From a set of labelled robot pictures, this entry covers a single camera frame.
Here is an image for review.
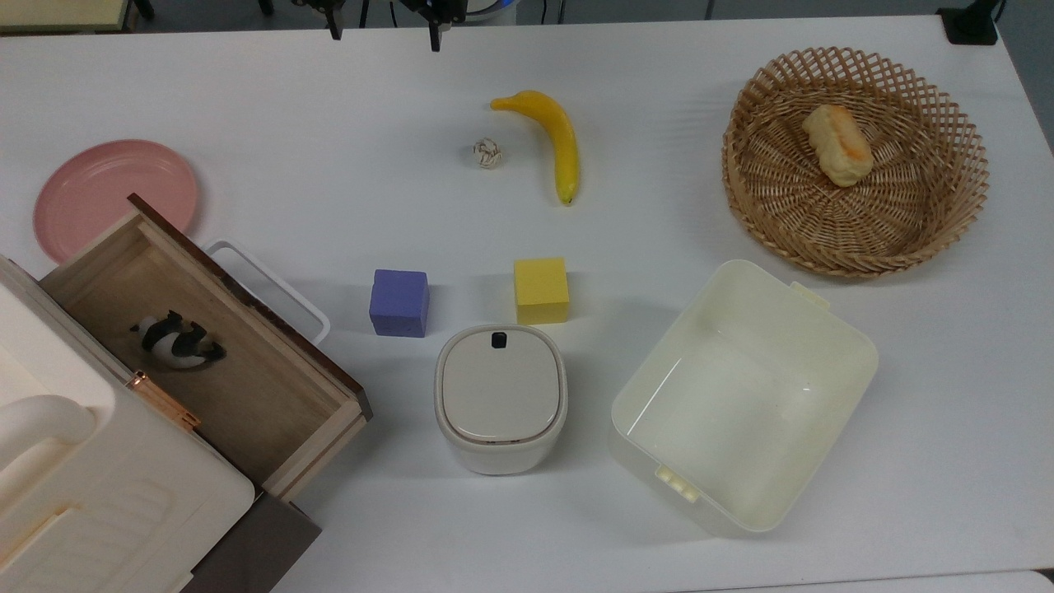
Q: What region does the purple foam cube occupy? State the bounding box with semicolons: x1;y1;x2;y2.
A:
368;268;431;339

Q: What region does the white lidded trash can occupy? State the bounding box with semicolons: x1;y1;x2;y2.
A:
434;324;569;476

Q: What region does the cream plastic bin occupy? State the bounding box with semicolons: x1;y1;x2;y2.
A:
609;259;879;538

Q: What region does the black clamp mount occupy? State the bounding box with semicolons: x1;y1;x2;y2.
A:
936;0;1007;46

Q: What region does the bread roll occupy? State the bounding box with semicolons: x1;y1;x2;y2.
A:
801;104;874;188

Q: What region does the yellow side table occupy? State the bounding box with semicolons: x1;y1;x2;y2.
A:
0;0;134;35

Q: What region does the pink plate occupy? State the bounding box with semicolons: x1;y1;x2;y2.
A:
33;139;199;264

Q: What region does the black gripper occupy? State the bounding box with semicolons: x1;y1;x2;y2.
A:
290;0;467;53

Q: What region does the black white panda toy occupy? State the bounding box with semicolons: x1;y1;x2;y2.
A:
130;310;227;369

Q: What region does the woven wicker basket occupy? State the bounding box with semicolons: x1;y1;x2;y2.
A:
722;46;990;278

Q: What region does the copper latch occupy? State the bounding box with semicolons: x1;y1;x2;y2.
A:
125;371;202;430

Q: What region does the wooden drawer with white handle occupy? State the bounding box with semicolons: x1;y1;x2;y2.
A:
39;194;373;502

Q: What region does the yellow foam cube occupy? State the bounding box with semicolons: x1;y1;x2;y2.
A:
513;257;571;326

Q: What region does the yellow banana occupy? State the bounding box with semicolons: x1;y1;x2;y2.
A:
490;90;581;207

